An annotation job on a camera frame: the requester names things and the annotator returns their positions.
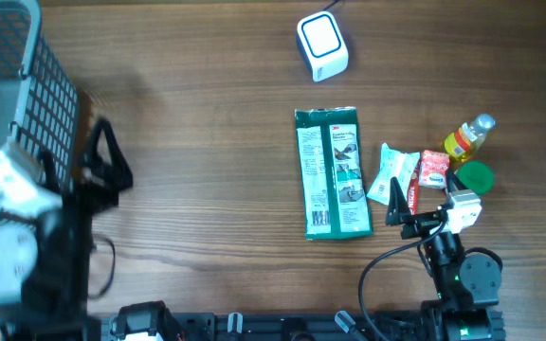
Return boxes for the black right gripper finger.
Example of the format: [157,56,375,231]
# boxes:
[385,177,413,225]
[445,169,466,193]

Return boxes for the red snack stick packet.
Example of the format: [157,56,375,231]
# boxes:
[407,161,421,215]

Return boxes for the red juice carton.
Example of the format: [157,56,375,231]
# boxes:
[419,150,449,189]

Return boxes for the green white round can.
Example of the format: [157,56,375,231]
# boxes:
[455,161,495,196]

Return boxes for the yellow dish soap bottle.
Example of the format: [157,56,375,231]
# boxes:
[443,114,496,164]

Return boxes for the light green wipes packet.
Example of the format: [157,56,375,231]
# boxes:
[367,143,420,205]

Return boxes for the green white 3M package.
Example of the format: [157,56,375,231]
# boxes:
[295,107,373,241]

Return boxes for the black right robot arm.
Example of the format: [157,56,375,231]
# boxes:
[386,170,506,341]

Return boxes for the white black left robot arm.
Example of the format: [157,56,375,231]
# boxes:
[0,118,184,340]

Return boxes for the white barcode scanner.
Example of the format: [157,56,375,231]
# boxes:
[296,10,349,82]

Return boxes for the grey plastic shopping basket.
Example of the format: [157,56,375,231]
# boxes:
[0,0,80,188]

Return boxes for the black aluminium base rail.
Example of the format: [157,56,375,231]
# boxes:
[82,310,506,341]

